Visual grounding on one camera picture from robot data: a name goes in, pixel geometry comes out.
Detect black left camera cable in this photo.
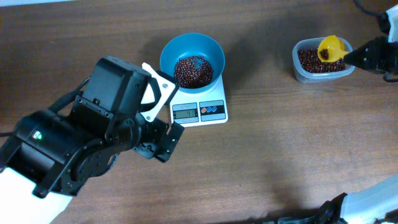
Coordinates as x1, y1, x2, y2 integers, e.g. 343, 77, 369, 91
0, 76, 91, 138

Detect yellow measuring scoop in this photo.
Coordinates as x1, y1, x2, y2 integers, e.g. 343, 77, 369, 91
317, 35, 348, 63

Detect white digital kitchen scale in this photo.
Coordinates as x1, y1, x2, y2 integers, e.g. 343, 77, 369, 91
169, 75, 229, 128

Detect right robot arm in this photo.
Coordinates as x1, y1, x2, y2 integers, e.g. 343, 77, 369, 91
275, 34, 397, 224

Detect red beans in bowl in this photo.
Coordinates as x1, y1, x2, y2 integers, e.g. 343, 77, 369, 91
174, 56, 214, 89

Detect clear plastic container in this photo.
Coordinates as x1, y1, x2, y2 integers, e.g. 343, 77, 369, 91
292, 37, 356, 83

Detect blue plastic bowl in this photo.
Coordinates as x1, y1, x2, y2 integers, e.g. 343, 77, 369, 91
160, 33, 226, 83

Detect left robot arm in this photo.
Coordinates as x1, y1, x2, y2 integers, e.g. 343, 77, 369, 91
1, 56, 184, 223

